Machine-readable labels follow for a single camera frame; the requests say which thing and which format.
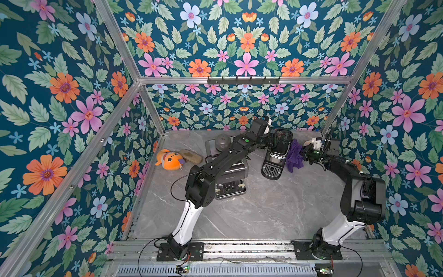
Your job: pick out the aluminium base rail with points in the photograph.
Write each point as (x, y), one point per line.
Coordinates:
(251, 258)

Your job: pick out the silver espresso coffee machine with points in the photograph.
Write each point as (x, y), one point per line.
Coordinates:
(231, 182)

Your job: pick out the purple microfiber cloth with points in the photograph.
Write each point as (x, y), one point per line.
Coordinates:
(294, 159)

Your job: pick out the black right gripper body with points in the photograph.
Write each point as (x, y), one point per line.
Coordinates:
(310, 154)

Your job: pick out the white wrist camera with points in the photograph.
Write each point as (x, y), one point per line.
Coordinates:
(268, 121)
(317, 143)

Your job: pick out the orange plush toy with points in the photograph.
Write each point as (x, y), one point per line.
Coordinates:
(170, 161)

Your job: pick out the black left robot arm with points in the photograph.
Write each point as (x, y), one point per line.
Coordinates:
(201, 183)

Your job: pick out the black hook rail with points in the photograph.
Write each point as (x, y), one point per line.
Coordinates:
(243, 80)

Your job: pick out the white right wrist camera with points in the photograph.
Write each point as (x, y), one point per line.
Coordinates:
(317, 143)

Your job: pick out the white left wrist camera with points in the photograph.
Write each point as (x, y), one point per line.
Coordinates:
(268, 121)

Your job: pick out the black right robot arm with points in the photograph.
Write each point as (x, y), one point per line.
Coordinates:
(362, 202)

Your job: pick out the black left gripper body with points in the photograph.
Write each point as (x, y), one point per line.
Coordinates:
(266, 141)

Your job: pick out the black capsule coffee machine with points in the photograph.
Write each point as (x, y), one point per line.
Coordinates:
(278, 146)

